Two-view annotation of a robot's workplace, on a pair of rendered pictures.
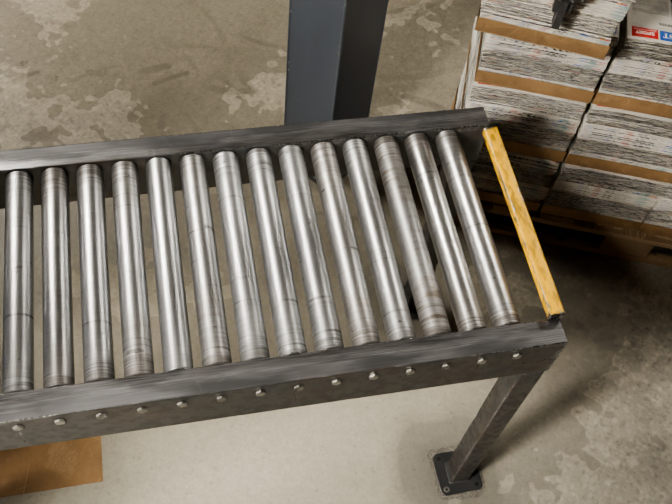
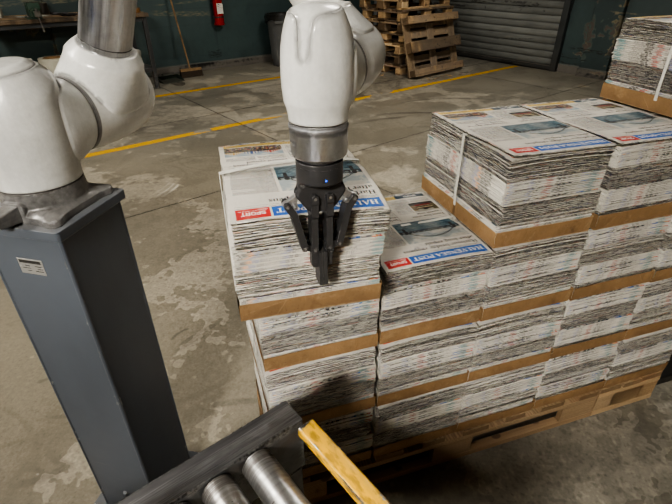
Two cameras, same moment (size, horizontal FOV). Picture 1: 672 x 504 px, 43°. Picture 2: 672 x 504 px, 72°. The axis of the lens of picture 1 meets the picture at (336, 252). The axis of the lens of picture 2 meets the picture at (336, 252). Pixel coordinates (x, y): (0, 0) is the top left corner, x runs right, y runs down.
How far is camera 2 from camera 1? 101 cm
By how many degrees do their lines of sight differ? 30
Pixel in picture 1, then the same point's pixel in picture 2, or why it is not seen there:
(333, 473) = not seen: outside the picture
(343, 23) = (107, 372)
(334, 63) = (118, 414)
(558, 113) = (354, 366)
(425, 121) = (220, 455)
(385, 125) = (165, 490)
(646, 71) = (413, 296)
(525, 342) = not seen: outside the picture
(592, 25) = (356, 268)
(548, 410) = not seen: outside the picture
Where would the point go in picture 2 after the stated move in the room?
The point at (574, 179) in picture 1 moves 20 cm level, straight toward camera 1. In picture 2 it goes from (390, 416) to (397, 482)
